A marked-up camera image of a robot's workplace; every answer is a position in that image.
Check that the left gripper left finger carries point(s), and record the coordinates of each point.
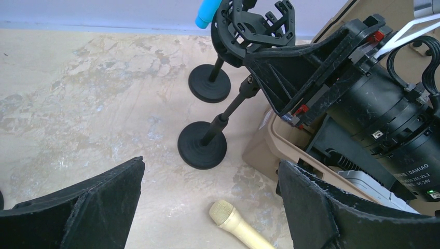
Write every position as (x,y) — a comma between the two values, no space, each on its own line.
(95,213)

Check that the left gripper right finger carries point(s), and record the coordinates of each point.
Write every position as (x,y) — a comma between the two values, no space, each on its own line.
(321,215)

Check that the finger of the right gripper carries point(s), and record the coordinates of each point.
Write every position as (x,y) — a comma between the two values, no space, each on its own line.
(286,74)

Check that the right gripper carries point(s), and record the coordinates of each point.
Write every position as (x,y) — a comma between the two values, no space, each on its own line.
(396,122)

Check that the cream beige microphone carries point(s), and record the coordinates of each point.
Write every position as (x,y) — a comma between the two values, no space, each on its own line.
(227,217)

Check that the black stand with blue mic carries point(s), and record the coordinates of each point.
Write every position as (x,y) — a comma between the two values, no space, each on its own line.
(209,83)

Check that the blue microphone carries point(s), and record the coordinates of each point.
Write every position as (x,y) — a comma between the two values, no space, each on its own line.
(206,13)

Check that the tan plastic tool case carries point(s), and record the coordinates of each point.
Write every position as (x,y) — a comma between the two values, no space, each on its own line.
(324,147)

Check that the grey device in case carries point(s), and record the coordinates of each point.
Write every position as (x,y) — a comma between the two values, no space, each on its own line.
(370,186)

